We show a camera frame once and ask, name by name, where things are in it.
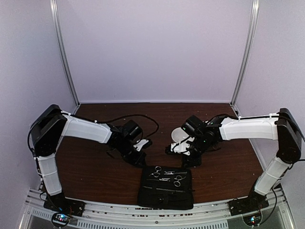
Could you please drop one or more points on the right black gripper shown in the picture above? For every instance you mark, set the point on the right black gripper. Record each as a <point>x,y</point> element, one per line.
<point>192,162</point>

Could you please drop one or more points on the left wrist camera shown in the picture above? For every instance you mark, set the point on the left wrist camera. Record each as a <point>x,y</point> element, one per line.
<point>142,144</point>

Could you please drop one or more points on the front aluminium rail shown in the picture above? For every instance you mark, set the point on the front aluminium rail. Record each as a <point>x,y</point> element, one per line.
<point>210,215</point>

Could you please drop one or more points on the silver thinning scissors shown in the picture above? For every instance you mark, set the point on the silver thinning scissors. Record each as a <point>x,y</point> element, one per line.
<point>158,172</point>

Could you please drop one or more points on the black zippered tool case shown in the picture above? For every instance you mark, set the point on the black zippered tool case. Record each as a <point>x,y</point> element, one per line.
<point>164,195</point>

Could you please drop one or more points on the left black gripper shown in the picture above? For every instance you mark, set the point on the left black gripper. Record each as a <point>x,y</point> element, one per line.
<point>137,161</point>

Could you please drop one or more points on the left aluminium frame post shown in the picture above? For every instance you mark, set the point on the left aluminium frame post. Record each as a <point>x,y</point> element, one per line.
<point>63,55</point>

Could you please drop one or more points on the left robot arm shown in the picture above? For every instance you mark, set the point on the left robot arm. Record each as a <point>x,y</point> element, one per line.
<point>54,125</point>

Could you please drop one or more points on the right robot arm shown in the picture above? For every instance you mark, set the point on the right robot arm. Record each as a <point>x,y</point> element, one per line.
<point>280,126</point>

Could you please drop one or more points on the silver hair scissors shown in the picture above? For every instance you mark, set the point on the silver hair scissors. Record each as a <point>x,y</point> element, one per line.
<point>177,180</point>

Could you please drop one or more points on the right aluminium frame post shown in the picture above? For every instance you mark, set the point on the right aluminium frame post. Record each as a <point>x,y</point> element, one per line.
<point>247,50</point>

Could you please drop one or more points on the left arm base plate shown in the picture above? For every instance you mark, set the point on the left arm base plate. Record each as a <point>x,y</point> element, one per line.
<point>66,206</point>

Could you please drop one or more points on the aluminium frame post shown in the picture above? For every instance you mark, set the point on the aluminium frame post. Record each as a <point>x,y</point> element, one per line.
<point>247,50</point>
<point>63,55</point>

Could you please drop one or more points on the round white bowl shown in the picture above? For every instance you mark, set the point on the round white bowl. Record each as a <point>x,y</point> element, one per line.
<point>178,135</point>

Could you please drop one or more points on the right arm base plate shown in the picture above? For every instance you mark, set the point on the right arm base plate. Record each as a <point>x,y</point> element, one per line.
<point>246,205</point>

